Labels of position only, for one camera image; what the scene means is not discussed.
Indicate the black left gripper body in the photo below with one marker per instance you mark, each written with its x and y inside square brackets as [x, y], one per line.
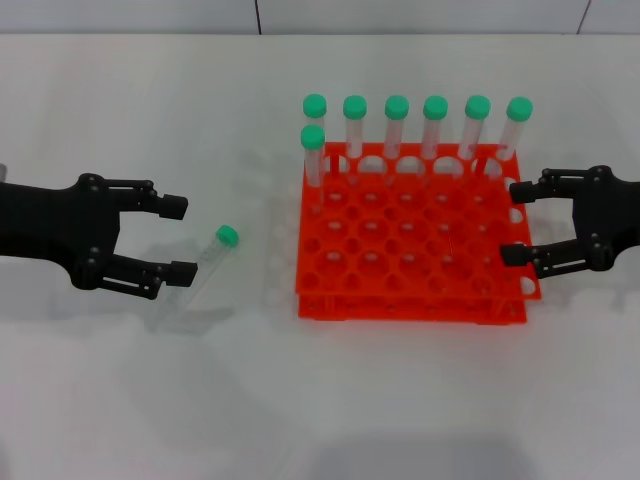
[55, 225]

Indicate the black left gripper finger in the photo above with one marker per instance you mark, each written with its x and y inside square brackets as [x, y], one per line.
[180, 274]
[172, 206]

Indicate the orange test tube rack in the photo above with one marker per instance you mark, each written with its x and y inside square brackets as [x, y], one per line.
[400, 240]

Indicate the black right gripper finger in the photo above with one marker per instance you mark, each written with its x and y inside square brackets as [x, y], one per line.
[517, 255]
[525, 191]

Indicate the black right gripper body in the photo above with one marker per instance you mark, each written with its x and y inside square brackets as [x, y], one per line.
[610, 215]

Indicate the clear green-capped test tube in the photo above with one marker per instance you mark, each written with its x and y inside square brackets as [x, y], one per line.
[314, 105]
[435, 107]
[355, 106]
[227, 234]
[477, 107]
[519, 109]
[313, 136]
[397, 106]

